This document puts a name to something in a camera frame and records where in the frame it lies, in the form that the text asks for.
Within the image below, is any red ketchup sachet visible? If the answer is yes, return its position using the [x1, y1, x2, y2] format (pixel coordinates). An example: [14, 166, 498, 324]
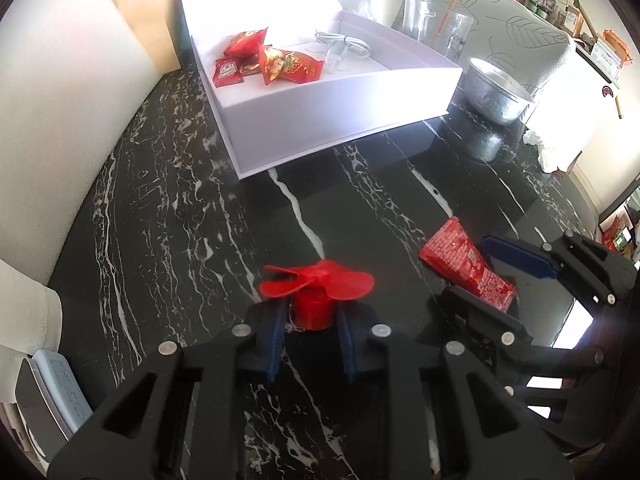
[212, 58, 244, 88]

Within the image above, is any white paper roll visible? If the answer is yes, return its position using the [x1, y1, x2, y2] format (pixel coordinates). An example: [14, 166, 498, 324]
[0, 261, 63, 354]

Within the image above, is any crumpled white tissue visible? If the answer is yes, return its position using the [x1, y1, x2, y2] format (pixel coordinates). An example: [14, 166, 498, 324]
[523, 129, 570, 174]

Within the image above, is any brown chocolate packet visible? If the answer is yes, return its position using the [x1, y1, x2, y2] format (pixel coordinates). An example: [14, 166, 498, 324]
[241, 53, 260, 77]

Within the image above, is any lilac gift box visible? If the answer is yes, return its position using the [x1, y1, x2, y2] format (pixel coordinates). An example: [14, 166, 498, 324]
[181, 0, 462, 179]

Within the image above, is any metal bowl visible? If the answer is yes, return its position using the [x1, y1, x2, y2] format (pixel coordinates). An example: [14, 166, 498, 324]
[462, 58, 535, 126]

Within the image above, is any red cartoon snack bag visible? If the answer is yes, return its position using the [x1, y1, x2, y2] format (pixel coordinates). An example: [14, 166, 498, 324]
[224, 28, 268, 60]
[258, 46, 324, 86]

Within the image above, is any clear acrylic stand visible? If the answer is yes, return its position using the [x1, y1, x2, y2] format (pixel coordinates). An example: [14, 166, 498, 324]
[323, 41, 349, 74]

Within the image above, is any clear glass measuring jug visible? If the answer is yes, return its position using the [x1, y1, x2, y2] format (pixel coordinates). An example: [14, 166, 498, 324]
[401, 0, 475, 62]

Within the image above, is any red plastic propeller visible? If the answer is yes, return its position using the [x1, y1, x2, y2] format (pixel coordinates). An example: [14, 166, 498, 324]
[259, 259, 375, 330]

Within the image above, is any red text snack packet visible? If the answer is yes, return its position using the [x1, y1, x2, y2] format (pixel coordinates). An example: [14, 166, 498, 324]
[419, 217, 516, 312]

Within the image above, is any brown paper envelope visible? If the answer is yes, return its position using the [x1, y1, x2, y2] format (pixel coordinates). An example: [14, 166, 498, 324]
[113, 0, 180, 74]

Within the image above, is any white cable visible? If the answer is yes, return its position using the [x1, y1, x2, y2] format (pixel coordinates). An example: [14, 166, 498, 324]
[314, 30, 372, 60]

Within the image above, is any grey leaf chair near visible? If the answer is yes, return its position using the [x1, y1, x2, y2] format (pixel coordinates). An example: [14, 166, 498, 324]
[403, 0, 574, 99]

